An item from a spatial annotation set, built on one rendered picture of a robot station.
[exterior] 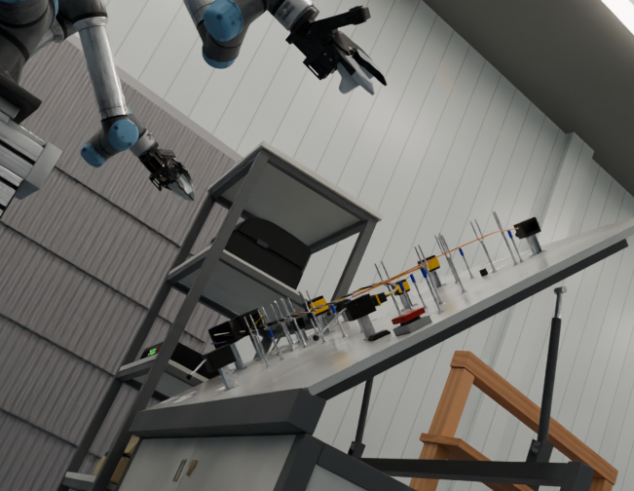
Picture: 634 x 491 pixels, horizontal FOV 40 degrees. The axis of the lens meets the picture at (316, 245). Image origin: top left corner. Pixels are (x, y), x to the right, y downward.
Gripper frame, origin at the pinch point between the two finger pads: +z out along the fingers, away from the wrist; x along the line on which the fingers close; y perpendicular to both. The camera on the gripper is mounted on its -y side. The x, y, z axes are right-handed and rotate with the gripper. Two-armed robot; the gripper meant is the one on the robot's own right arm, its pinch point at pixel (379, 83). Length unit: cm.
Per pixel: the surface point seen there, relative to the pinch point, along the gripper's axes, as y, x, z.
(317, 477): 37, 53, 43
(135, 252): 283, -254, -56
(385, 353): 23, 33, 37
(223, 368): 74, 7, 20
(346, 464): 34, 48, 45
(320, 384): 29, 44, 32
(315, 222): 102, -122, 9
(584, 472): 20, 16, 83
